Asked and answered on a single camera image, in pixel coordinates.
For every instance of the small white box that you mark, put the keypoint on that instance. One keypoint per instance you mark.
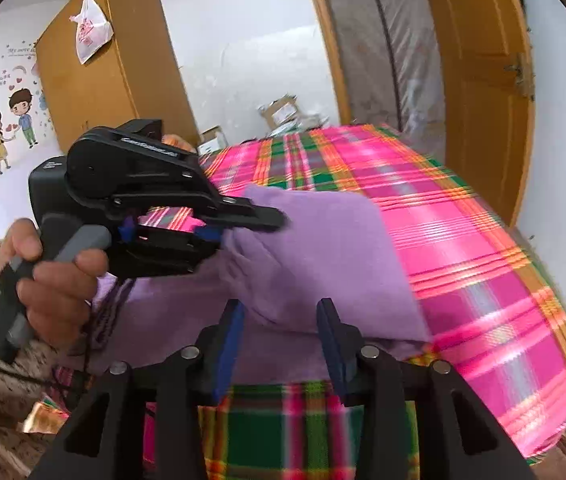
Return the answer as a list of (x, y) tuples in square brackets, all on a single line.
[(213, 142)]

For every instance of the person's left hand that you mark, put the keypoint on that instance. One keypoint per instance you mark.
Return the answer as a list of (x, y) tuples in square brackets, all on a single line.
[(58, 300)]

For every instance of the purple fleece garment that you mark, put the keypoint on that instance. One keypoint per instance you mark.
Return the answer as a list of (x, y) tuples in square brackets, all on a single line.
[(323, 260)]

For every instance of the pink green plaid blanket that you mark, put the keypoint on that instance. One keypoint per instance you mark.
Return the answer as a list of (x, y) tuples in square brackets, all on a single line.
[(463, 270)]

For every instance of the white plastic bag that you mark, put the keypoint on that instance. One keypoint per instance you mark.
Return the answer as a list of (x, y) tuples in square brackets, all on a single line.
[(90, 30)]

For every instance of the clear plastic door curtain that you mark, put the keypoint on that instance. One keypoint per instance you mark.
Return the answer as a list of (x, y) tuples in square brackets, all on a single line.
[(388, 50)]

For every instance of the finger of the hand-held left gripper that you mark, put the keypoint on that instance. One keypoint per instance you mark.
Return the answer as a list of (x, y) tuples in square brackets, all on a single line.
[(243, 212), (163, 252)]

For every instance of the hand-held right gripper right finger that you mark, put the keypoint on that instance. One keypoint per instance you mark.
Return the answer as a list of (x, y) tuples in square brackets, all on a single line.
[(328, 350)]

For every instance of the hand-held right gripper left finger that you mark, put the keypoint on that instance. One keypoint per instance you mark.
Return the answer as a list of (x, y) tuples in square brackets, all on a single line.
[(228, 355)]

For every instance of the wooden door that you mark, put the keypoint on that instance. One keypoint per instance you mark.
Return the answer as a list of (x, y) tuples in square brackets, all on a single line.
[(478, 85)]

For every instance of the brown cardboard parcel box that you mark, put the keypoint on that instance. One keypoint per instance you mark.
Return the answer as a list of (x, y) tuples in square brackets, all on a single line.
[(288, 112)]

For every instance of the wooden wardrobe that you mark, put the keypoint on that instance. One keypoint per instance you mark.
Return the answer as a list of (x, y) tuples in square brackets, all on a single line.
[(113, 70)]

